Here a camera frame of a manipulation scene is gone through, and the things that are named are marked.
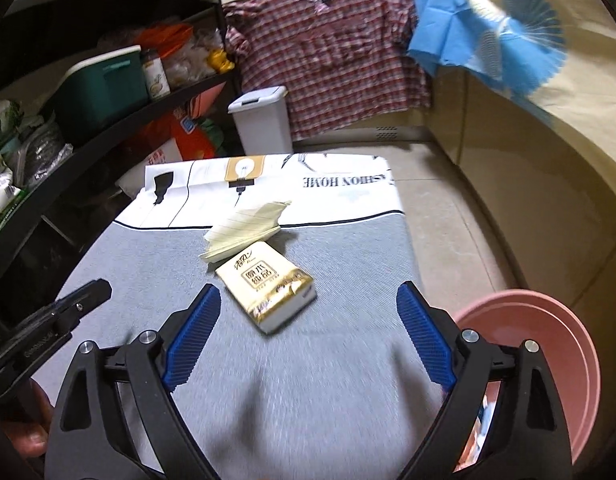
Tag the gold and white tissue pack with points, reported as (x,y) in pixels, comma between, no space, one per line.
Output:
(263,285)

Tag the person's left hand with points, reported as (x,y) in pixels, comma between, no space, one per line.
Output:
(32,425)

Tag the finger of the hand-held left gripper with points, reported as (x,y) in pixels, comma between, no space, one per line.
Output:
(77,305)

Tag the white plastic bags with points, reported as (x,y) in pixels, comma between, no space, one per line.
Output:
(17,170)

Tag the red plaid shirt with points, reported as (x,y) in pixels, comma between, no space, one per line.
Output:
(328,60)

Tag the white trash bin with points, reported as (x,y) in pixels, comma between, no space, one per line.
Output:
(263,125)

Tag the cream sheet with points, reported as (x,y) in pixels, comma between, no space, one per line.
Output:
(588,135)

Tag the yellow toy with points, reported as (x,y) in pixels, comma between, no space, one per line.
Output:
(220,61)

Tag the black shelf rack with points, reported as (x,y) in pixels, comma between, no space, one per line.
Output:
(137,116)

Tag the white jar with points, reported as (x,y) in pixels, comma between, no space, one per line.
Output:
(156,77)

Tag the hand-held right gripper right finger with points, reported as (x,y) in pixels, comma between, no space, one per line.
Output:
(423,335)

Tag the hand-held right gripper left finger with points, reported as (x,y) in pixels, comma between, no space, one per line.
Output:
(192,335)

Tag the red and orange printed bag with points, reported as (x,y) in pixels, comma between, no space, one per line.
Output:
(187,135)

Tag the blue paper fan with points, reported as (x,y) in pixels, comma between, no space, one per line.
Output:
(533,50)

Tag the blue cloth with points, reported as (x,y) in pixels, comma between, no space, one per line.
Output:
(438,25)

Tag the green storage box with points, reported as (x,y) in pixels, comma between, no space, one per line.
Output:
(102,90)

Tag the clear plastic bags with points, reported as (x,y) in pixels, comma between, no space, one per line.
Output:
(187,60)

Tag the cream folded paper wrapper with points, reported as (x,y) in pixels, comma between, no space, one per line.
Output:
(242,232)

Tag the pink plastic basin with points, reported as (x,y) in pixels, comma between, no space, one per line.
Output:
(563,340)

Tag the grey and white printed blanket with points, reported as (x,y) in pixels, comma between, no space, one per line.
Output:
(313,385)

